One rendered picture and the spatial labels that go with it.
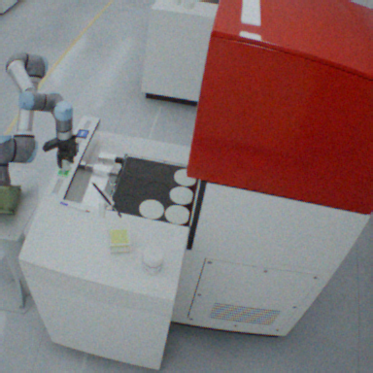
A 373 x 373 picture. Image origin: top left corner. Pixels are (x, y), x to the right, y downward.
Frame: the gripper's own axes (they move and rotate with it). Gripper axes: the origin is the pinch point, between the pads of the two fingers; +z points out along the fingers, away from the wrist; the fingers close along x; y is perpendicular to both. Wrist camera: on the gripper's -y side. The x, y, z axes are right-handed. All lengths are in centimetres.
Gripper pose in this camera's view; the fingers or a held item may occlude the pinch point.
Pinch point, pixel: (62, 169)
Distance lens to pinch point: 195.2
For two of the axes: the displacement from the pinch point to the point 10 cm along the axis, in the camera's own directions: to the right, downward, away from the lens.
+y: 9.8, 1.9, -0.2
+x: 1.5, -7.1, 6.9
